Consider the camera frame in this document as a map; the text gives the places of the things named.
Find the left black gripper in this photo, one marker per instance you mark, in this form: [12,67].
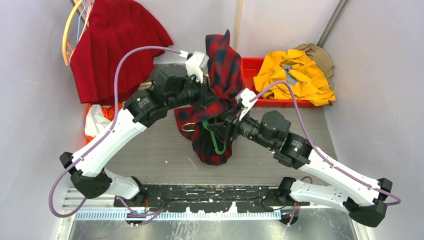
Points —
[207,96]

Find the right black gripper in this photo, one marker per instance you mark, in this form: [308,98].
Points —
[223,128]

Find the green hanger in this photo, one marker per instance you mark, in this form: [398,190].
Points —
[213,136]

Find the red skirt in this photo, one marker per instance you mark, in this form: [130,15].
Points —
[115,28]

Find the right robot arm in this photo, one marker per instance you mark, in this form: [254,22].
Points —
[362,198]

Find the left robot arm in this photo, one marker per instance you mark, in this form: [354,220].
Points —
[172,88]

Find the orange hanger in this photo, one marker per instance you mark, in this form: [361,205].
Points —
[64,43]

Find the light blue hanger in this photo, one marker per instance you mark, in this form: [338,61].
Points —
[80,20]

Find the red plastic bin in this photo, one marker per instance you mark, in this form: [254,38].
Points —
[250,67]

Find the yellow garment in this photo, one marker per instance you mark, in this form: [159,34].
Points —
[306,80]

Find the orange and white garment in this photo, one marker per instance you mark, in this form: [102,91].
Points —
[97,118]

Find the tan garment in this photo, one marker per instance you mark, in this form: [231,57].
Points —
[320,56]

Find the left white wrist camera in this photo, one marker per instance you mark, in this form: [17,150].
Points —
[195,63]

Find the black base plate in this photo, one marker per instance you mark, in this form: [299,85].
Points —
[212,198]

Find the pink wire hanger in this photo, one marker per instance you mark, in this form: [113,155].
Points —
[86,15]

